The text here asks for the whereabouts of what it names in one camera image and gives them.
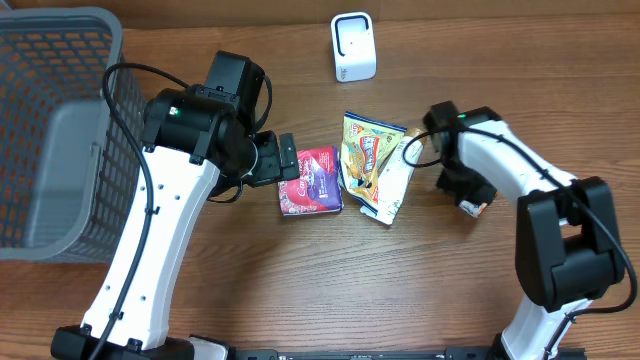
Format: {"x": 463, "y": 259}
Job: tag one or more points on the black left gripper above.
{"x": 274, "y": 169}

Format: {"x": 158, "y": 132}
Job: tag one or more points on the red purple sanitary pad pack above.
{"x": 317, "y": 189}

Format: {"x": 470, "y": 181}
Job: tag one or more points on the dark grey plastic basket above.
{"x": 68, "y": 174}

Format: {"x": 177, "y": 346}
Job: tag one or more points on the white gold-capped shampoo bottle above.
{"x": 395, "y": 177}

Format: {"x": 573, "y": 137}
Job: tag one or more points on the white barcode scanner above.
{"x": 353, "y": 46}

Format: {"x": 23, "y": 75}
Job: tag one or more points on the orange tissue pack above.
{"x": 472, "y": 209}

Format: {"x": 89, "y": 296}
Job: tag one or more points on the yellow snack bag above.
{"x": 365, "y": 146}

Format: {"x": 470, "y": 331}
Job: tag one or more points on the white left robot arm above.
{"x": 200, "y": 143}

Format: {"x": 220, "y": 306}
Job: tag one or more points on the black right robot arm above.
{"x": 568, "y": 255}

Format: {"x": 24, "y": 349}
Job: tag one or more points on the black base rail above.
{"x": 350, "y": 355}

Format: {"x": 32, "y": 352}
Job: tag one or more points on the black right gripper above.
{"x": 480, "y": 194}

